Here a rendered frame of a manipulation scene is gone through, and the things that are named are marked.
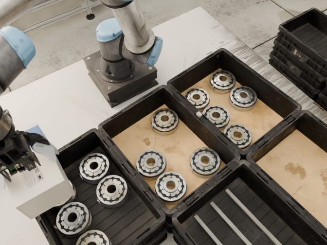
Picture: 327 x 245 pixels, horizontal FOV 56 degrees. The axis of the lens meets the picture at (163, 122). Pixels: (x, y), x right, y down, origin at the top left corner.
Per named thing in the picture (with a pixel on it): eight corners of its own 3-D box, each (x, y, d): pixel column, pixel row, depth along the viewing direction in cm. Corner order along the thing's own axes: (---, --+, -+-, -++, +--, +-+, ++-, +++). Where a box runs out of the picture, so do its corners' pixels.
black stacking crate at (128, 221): (28, 191, 106) (14, 178, 96) (102, 144, 115) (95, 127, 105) (87, 295, 87) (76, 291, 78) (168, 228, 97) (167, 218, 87)
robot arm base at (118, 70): (96, 60, 140) (92, 43, 132) (128, 50, 143) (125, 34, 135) (106, 83, 132) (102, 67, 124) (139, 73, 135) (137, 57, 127)
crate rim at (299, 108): (164, 86, 117) (164, 82, 115) (222, 50, 126) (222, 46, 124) (242, 160, 98) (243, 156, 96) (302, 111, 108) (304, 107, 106)
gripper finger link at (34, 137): (42, 154, 75) (9, 150, 68) (40, 148, 76) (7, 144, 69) (53, 141, 74) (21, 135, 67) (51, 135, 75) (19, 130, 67)
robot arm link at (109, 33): (108, 37, 134) (103, 11, 122) (136, 45, 131) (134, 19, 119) (95, 56, 128) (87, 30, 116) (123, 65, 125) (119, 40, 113)
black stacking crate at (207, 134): (103, 143, 115) (96, 127, 106) (165, 102, 124) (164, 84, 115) (169, 227, 97) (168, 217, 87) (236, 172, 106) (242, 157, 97)
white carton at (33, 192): (7, 159, 86) (-10, 143, 79) (47, 139, 89) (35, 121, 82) (30, 219, 76) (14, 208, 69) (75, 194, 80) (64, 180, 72)
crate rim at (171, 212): (97, 129, 107) (95, 125, 105) (164, 87, 117) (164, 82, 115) (169, 219, 89) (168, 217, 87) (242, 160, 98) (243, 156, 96)
